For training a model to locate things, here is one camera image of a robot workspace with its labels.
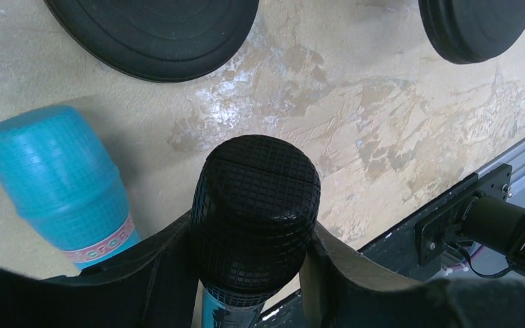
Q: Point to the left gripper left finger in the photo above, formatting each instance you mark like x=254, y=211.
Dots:
x=152, y=284

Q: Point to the black microphone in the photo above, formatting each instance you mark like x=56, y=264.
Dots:
x=253, y=214

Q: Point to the black right-side clip stand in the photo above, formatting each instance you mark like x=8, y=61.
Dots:
x=472, y=31

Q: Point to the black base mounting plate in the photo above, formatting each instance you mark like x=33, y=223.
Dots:
x=411, y=248

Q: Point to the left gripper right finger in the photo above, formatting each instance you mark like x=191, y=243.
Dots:
x=342, y=288

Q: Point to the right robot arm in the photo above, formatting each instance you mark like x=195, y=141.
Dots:
x=497, y=225

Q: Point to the black round-base clip stand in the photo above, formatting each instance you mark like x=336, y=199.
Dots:
x=158, y=41

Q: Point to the blue microphone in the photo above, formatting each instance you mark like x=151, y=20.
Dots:
x=64, y=184

